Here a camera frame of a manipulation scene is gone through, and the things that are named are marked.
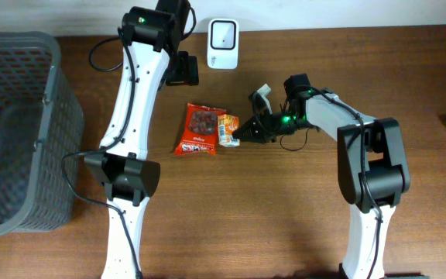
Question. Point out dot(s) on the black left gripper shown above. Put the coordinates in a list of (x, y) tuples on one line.
[(188, 71)]

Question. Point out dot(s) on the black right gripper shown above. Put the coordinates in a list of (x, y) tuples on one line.
[(262, 121)]

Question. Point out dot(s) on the orange tissue pack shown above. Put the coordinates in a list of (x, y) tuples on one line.
[(227, 124)]

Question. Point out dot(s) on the red snack bag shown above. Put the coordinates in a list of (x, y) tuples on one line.
[(200, 130)]

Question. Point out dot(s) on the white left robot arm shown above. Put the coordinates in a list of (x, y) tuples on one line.
[(151, 59)]

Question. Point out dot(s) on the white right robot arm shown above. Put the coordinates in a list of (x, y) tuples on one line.
[(372, 165)]

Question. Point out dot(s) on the white barcode scanner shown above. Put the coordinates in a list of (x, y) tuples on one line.
[(223, 41)]

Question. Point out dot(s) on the grey plastic basket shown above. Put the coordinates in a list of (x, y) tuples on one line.
[(41, 121)]

